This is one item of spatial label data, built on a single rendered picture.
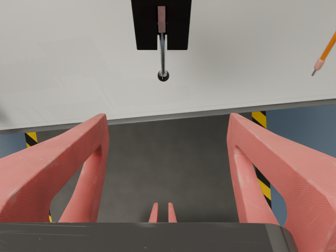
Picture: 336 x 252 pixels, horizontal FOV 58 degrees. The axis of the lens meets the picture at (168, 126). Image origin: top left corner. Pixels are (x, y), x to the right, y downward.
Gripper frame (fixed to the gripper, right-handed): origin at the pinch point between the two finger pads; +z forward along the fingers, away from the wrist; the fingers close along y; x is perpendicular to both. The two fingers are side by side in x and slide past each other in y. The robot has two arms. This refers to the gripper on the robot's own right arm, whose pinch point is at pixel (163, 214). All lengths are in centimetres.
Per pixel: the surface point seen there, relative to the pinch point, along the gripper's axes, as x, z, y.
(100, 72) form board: 1.0, 20.9, 8.8
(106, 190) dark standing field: 109, 61, 31
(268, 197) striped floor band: 103, 53, -46
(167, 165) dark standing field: 96, 67, 1
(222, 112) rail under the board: 11.3, 22.7, -9.3
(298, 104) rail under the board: 9.4, 22.4, -21.2
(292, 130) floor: 78, 73, -54
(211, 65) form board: -0.2, 20.6, -6.2
